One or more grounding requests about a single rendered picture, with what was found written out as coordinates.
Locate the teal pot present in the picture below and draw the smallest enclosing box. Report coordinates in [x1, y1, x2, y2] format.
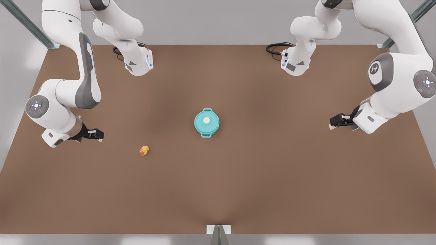
[194, 108, 220, 138]

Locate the teal pot lid white knob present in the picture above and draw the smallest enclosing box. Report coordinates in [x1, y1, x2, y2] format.
[194, 110, 220, 134]

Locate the black cable loop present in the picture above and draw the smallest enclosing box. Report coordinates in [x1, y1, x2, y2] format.
[113, 43, 146, 62]
[266, 42, 295, 62]

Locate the silver frame post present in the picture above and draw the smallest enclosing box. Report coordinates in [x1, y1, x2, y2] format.
[377, 0, 436, 49]
[0, 0, 60, 50]
[206, 225, 231, 245]

